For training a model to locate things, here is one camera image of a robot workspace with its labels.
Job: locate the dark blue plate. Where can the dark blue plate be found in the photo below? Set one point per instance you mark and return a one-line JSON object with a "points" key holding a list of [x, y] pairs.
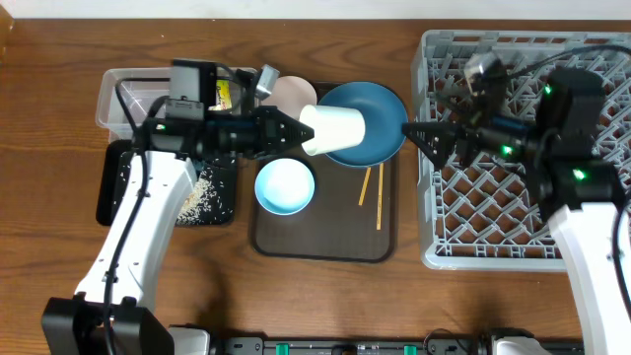
{"points": [[383, 112]]}

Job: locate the yellow snack wrapper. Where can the yellow snack wrapper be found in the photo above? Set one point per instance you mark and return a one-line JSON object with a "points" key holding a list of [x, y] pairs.
{"points": [[223, 95]]}

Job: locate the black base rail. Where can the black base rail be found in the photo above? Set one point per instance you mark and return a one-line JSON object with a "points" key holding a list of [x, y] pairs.
{"points": [[345, 346]]}

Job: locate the brown serving tray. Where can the brown serving tray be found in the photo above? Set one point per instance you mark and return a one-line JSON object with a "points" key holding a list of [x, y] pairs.
{"points": [[332, 226]]}

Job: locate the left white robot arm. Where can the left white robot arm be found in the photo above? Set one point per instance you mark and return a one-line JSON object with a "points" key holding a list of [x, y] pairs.
{"points": [[111, 311]]}

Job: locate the white paper cup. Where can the white paper cup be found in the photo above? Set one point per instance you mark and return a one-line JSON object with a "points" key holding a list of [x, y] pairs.
{"points": [[335, 128]]}

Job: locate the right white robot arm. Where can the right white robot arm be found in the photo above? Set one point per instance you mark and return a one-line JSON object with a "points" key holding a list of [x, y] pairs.
{"points": [[580, 196]]}

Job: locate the grey dishwasher rack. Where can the grey dishwasher rack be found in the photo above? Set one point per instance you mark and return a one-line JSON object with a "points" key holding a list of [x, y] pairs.
{"points": [[482, 217]]}

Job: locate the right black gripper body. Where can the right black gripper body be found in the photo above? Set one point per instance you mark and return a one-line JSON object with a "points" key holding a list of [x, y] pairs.
{"points": [[476, 138]]}

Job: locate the light blue bowl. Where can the light blue bowl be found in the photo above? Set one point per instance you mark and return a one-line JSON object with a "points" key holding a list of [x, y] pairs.
{"points": [[284, 187]]}

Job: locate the pink bowl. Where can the pink bowl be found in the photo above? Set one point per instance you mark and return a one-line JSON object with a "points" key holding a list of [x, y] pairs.
{"points": [[291, 94]]}

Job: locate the clear plastic bin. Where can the clear plastic bin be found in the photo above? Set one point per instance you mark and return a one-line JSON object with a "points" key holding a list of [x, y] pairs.
{"points": [[138, 96]]}

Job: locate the black waste tray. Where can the black waste tray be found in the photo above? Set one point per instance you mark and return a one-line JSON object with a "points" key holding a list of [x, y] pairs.
{"points": [[212, 201]]}

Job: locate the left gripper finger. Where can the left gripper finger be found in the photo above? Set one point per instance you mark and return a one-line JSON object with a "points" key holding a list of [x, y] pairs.
{"points": [[294, 130], [288, 144]]}

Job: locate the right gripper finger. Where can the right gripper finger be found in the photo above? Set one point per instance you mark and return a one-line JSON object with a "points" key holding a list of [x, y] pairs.
{"points": [[429, 129], [436, 149]]}

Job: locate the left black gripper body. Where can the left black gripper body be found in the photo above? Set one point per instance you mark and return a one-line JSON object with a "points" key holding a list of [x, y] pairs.
{"points": [[238, 133]]}

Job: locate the pile of rice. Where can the pile of rice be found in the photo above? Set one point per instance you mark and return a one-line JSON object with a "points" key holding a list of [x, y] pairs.
{"points": [[172, 195]]}

